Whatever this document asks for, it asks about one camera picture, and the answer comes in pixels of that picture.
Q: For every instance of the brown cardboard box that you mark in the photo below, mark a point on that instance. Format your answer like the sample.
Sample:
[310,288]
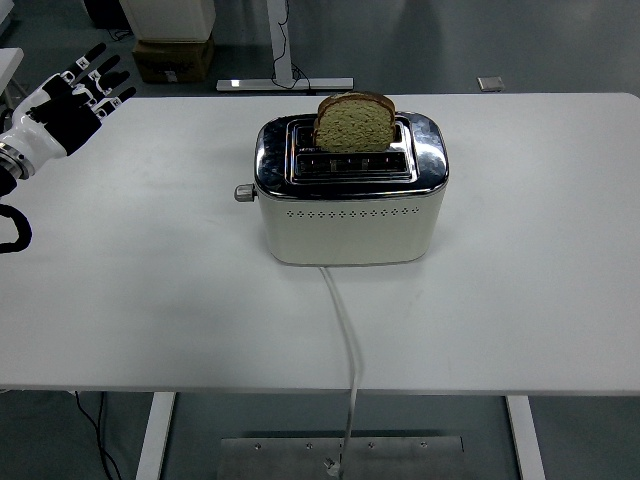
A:
[172,62]

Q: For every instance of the cream chrome two-slot toaster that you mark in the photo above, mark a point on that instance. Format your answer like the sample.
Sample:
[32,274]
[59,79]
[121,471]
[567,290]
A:
[350,235]

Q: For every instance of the small grey floor plate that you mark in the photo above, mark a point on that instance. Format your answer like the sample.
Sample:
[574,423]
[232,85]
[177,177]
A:
[491,83]

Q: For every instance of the grey metal plate with screws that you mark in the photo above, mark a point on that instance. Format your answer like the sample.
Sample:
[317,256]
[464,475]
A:
[280,460]

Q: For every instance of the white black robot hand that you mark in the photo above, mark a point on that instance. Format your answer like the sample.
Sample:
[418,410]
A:
[35,130]

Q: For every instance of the black floor object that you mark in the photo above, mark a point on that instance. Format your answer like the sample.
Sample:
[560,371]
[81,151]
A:
[107,12]

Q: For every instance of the white box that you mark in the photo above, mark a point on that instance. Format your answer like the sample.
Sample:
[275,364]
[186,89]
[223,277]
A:
[170,20]

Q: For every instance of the grey toaster lever knob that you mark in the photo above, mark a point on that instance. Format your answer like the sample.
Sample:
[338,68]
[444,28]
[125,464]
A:
[244,193]

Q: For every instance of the white T-shaped table stand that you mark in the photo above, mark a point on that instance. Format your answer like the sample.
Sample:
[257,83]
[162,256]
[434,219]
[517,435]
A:
[280,50]

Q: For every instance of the brown bread slice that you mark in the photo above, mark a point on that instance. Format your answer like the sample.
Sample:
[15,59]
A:
[352,130]

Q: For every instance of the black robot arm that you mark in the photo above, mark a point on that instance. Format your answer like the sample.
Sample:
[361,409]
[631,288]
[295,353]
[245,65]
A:
[6,182]

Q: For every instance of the white table leg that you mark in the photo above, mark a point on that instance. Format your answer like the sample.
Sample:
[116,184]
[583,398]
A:
[525,440]
[155,440]

